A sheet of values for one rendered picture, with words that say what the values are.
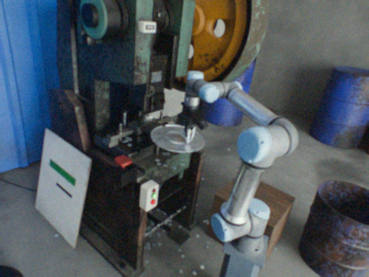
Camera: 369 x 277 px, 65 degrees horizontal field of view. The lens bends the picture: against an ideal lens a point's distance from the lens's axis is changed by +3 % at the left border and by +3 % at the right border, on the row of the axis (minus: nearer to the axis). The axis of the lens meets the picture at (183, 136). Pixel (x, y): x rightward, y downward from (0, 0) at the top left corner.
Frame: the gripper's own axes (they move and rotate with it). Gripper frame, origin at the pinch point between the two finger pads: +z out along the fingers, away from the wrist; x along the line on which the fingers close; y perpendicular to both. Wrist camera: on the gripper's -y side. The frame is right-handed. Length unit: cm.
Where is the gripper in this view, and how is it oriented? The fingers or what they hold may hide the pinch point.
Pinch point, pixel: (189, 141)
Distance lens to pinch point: 143.7
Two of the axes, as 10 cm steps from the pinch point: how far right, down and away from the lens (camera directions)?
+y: -7.6, -3.7, 5.3
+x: -6.3, 2.7, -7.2
